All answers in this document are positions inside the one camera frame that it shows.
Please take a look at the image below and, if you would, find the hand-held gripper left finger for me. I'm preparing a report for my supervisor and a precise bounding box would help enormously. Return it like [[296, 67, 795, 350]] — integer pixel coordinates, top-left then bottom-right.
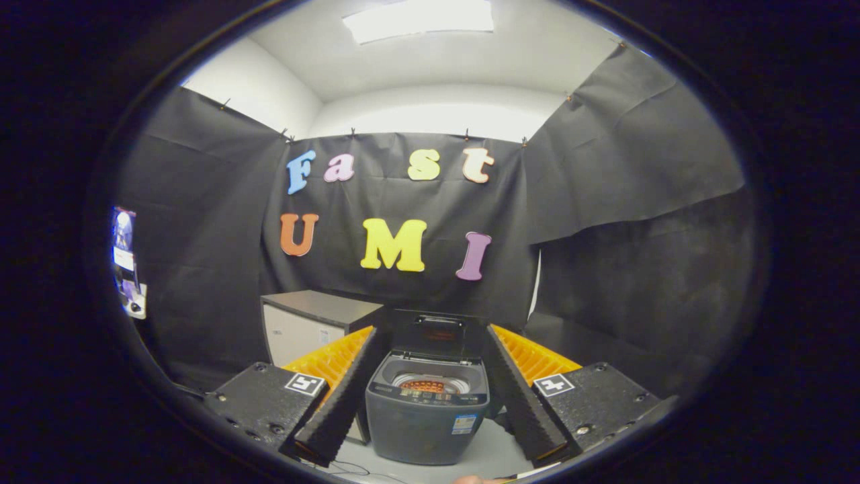
[[202, 325, 381, 469]]

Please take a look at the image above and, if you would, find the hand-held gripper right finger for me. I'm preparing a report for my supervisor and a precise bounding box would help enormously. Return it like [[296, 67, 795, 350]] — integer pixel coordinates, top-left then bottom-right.
[[482, 323, 679, 469]]

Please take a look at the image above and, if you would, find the dark grey washing machine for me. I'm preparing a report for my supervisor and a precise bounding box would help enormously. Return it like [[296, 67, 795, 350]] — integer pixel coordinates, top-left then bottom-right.
[[365, 352, 491, 466]]

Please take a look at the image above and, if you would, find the grey cabinet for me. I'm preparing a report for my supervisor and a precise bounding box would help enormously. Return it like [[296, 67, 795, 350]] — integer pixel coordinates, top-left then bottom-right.
[[261, 290, 385, 446]]

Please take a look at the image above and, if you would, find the black backdrop cloth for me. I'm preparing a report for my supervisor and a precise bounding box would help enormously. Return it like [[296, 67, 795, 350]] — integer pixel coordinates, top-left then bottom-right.
[[111, 44, 757, 404]]

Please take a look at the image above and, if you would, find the bright screen device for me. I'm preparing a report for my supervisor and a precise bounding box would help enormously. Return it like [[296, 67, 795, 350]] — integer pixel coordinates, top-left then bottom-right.
[[111, 207, 148, 320]]

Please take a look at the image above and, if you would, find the ceiling light panel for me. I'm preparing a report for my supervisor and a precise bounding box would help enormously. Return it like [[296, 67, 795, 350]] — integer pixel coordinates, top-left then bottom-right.
[[343, 0, 495, 44]]

